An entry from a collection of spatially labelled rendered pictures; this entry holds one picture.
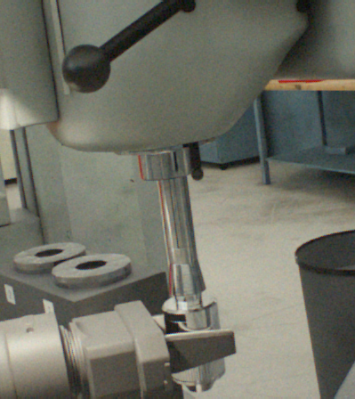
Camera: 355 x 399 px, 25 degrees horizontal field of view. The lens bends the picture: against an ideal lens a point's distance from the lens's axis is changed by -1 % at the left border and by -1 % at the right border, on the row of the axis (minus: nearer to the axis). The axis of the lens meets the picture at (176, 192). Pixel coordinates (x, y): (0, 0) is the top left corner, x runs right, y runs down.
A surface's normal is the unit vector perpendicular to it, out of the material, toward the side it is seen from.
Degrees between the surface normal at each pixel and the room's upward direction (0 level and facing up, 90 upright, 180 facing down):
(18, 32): 90
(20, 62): 90
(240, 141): 90
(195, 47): 108
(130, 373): 90
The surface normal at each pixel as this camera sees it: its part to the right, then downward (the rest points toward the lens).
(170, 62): 0.47, 0.41
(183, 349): 0.24, 0.15
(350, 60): -0.29, 0.36
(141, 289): 0.60, 0.07
